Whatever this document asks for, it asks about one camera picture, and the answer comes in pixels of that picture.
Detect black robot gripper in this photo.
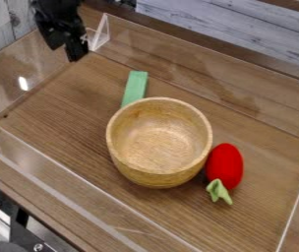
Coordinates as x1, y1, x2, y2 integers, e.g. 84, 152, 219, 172
32, 0, 89, 62

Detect long green block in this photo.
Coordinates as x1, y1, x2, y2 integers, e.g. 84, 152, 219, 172
120, 71, 148, 106

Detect light wooden bowl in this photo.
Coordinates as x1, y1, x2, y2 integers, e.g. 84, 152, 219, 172
107, 97, 214, 188

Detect clear acrylic tray walls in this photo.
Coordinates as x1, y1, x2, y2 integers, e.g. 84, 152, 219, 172
0, 6, 299, 252

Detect red felt strawberry toy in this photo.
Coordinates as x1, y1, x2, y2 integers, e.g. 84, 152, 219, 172
204, 143, 244, 205

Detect clear acrylic corner bracket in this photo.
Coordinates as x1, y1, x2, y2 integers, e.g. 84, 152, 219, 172
87, 14, 111, 52

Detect black metal table frame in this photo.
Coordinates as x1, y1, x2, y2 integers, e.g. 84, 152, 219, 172
0, 210, 57, 252

